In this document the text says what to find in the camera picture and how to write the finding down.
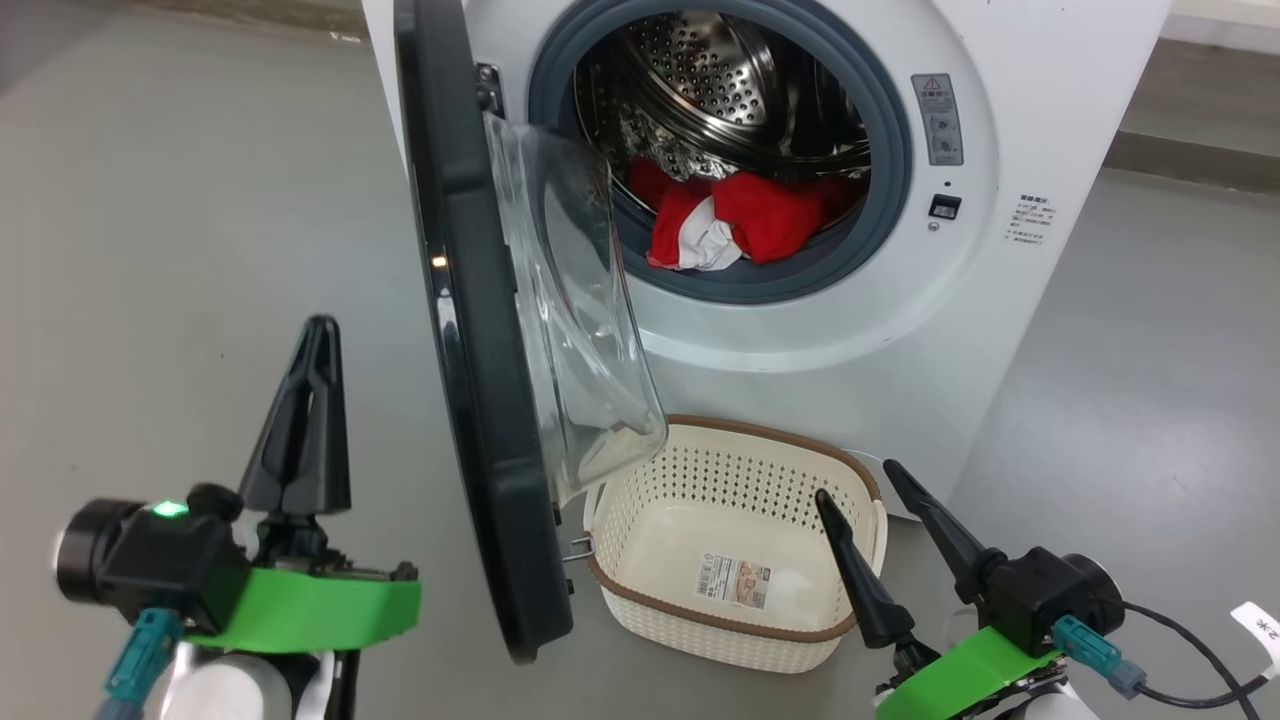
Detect white cable tag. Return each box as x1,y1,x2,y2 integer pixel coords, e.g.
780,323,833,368
1230,601,1280,681

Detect grey warning sticker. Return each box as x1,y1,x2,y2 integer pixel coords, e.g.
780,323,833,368
910,73,965,167

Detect printed product label sticker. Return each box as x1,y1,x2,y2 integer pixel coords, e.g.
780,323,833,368
696,556,773,610

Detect red shorts with white piping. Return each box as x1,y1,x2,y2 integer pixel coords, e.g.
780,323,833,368
710,171,866,265

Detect cream basket with brown rim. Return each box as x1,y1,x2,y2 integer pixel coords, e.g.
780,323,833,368
585,414,889,674

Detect teal camera connector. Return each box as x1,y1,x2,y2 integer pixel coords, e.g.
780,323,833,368
1050,615,1148,699
100,608,184,720

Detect black round washer door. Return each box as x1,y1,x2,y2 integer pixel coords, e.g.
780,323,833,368
393,0,669,664

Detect teal right camera connector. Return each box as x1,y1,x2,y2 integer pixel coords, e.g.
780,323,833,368
1050,615,1148,699

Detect black right camera cable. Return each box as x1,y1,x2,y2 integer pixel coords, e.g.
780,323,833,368
1120,600,1271,709

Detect teal left camera connector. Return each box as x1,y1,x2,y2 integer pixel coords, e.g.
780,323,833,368
100,608,184,720

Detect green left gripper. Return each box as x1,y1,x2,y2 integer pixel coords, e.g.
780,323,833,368
185,316,422,654

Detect white front-load washing machine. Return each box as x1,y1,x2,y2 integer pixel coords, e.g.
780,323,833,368
360,0,1173,521

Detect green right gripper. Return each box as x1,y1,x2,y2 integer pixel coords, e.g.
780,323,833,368
815,459,1063,720

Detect perforated steel washer drum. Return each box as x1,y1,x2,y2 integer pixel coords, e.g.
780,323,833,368
575,10,871,201

